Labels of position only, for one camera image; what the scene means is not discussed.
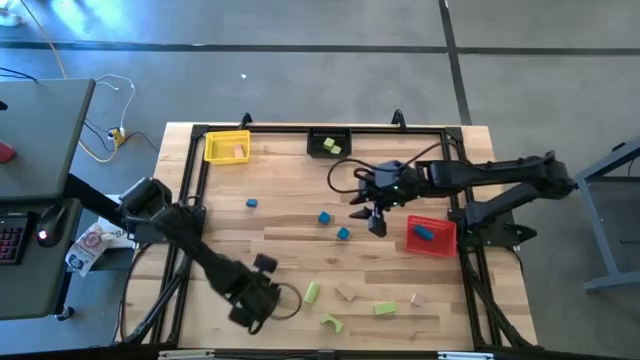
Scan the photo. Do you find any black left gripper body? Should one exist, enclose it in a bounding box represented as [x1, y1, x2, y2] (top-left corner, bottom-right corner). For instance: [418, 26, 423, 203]
[214, 252, 282, 336]

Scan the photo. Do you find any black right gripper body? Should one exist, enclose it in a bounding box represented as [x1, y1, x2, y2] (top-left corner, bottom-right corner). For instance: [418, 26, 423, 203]
[352, 159, 424, 239]

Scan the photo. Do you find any green cylinder block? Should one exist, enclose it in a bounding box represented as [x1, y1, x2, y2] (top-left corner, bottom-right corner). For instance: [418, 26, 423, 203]
[302, 280, 321, 305]

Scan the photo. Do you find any wooden square block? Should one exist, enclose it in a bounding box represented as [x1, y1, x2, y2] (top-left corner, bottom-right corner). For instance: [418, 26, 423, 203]
[335, 282, 359, 303]

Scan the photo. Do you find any green arch block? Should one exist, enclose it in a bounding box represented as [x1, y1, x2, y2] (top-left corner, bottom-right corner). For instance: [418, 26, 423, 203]
[319, 313, 345, 335]

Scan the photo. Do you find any red plastic basket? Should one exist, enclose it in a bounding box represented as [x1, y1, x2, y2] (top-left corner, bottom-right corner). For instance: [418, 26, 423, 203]
[405, 214, 459, 259]

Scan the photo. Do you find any black plastic basket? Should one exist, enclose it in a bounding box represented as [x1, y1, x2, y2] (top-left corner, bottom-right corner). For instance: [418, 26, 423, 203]
[306, 127, 353, 160]

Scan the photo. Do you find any yellow plastic basket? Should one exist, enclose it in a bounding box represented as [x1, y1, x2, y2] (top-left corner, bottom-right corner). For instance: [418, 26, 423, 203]
[203, 129, 252, 166]

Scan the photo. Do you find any white paper sheet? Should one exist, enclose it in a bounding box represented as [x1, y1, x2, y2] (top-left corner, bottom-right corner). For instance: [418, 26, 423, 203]
[97, 214, 132, 250]

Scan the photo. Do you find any white printed snack bag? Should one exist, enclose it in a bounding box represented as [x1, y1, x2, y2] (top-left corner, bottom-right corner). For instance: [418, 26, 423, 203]
[64, 222, 117, 279]

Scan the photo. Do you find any black desk support bar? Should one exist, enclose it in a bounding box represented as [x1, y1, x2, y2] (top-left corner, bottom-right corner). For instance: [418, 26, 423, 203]
[64, 172, 132, 229]

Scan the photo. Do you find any black computer mouse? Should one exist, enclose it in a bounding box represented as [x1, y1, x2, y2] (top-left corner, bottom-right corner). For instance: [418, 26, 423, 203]
[35, 203, 68, 249]

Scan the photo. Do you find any black keyboard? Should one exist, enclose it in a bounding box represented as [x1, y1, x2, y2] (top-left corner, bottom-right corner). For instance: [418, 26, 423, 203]
[0, 212, 30, 266]

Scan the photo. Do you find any grey desk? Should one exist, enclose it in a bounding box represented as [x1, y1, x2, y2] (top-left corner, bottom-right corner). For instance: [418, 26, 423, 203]
[0, 78, 96, 321]

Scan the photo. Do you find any white floor object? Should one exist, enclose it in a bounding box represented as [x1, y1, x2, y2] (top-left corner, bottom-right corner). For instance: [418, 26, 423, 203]
[0, 7, 25, 29]

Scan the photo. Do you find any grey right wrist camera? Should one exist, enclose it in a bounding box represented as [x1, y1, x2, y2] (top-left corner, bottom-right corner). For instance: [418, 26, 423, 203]
[373, 159, 403, 189]

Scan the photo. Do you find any silver bracket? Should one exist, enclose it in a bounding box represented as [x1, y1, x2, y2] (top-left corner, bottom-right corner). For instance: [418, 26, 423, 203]
[158, 349, 216, 360]
[437, 351, 496, 360]

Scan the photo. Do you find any black table frame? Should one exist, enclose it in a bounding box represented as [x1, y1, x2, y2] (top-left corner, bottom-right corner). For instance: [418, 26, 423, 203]
[115, 108, 539, 360]

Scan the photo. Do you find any grey metal table frame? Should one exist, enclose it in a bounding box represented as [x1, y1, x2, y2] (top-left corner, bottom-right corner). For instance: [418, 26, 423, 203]
[574, 137, 640, 294]

